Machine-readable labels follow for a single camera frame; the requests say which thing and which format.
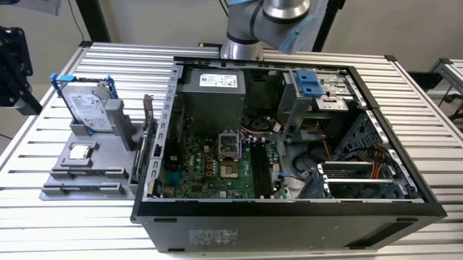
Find black frame post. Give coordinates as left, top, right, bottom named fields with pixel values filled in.
left=73, top=0, right=112, bottom=43
left=311, top=0, right=345, bottom=53

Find black open PC case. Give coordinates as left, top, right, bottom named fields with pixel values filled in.
left=129, top=55, right=448, bottom=254

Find neighbouring metal slat table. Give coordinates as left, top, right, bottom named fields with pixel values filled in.
left=408, top=57, right=463, bottom=122

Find dark blue RAM stick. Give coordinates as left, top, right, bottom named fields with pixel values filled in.
left=53, top=185, right=116, bottom=192

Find silver CPU chip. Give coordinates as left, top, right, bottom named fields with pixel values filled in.
left=68, top=144, right=93, bottom=159

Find grey parts rack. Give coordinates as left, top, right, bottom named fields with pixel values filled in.
left=38, top=99, right=145, bottom=201

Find graphics card with metal bracket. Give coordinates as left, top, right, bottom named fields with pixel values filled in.
left=131, top=93, right=160, bottom=185

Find black RAM slot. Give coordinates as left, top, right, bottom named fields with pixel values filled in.
left=251, top=138, right=261, bottom=198
left=263, top=138, right=276, bottom=198
left=255, top=138, right=267, bottom=198
left=259, top=138, right=271, bottom=198

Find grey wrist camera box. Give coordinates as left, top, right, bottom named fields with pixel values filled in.
left=21, top=0, right=62, bottom=16

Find grey power supply box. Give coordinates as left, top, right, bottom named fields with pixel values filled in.
left=179, top=68, right=247, bottom=139

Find orange yellow power wires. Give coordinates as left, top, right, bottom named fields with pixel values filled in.
left=361, top=145, right=389, bottom=181

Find CPU socket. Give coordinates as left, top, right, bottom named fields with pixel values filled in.
left=219, top=160, right=243, bottom=180

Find black case fan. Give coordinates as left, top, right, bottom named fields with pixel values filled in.
left=164, top=107, right=185, bottom=163

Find hard disk in blue carrier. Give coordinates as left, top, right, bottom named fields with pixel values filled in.
left=49, top=72, right=120, bottom=135

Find orange red power wires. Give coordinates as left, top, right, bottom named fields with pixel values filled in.
left=303, top=120, right=332, bottom=163

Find grey metal drive cage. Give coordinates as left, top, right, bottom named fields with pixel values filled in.
left=277, top=68, right=365, bottom=141

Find blue plastic drive latch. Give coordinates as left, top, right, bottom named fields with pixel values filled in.
left=295, top=69, right=323, bottom=98

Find grey disk bay cage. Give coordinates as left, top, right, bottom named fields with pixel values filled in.
left=297, top=159, right=416, bottom=200

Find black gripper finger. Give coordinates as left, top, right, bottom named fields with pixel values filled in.
left=0, top=45, right=20, bottom=108
left=0, top=26, right=44, bottom=116

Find metal socket cover frame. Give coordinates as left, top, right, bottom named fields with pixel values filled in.
left=217, top=132, right=243, bottom=160

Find green motherboard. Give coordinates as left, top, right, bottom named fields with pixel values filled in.
left=160, top=136, right=289, bottom=199

